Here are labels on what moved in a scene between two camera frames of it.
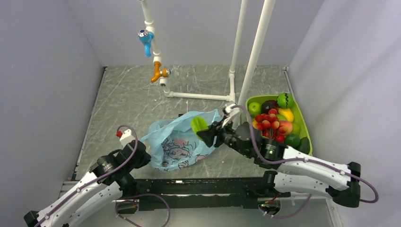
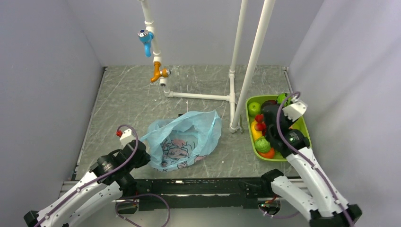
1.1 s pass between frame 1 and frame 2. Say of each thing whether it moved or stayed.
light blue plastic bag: stayed
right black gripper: moved
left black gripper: stayed
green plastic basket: stayed
